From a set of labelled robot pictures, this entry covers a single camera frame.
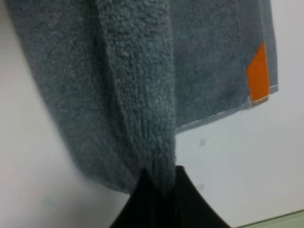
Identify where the light green plastic tray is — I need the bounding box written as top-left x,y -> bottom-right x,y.
243,210 -> 304,228

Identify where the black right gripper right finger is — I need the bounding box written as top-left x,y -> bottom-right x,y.
174,166 -> 229,228

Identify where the grey towel with orange pattern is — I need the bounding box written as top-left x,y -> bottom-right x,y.
6,0 -> 278,193

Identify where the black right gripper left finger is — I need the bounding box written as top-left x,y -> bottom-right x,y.
111,169 -> 175,228

